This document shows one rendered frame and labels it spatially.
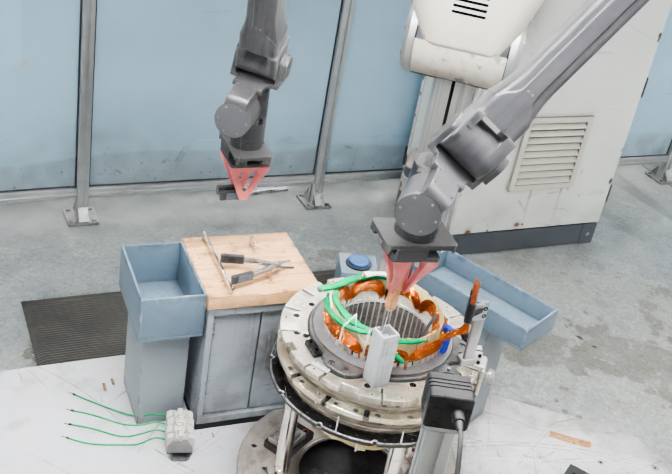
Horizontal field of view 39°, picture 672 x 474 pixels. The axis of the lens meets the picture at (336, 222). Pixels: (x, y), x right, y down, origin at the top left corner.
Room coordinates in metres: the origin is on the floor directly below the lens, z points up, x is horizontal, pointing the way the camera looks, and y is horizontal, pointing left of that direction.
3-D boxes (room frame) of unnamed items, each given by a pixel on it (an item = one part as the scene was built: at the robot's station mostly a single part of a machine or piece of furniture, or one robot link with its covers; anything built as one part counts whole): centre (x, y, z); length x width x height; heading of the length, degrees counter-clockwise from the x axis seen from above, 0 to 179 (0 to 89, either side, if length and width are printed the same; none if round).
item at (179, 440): (1.25, 0.20, 0.80); 0.10 x 0.05 x 0.04; 13
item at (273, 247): (1.41, 0.13, 1.05); 0.20 x 0.19 x 0.02; 117
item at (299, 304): (1.23, -0.10, 1.09); 0.32 x 0.32 x 0.01
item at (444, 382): (0.75, -0.14, 1.37); 0.06 x 0.04 x 0.04; 4
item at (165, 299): (1.34, 0.27, 0.92); 0.17 x 0.11 x 0.28; 27
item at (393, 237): (1.10, -0.11, 1.37); 0.10 x 0.07 x 0.07; 114
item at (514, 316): (1.47, -0.29, 0.92); 0.25 x 0.11 x 0.28; 53
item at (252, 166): (1.43, 0.17, 1.23); 0.07 x 0.07 x 0.09; 27
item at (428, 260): (1.10, -0.10, 1.30); 0.07 x 0.07 x 0.09; 24
